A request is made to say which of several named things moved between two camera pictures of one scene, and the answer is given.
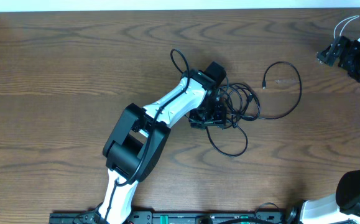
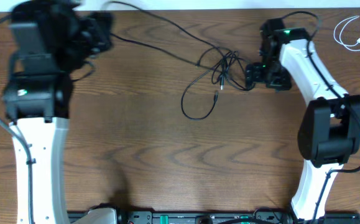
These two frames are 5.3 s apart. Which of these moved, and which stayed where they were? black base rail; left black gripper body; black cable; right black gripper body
Moved: left black gripper body; black cable; right black gripper body
Stayed: black base rail
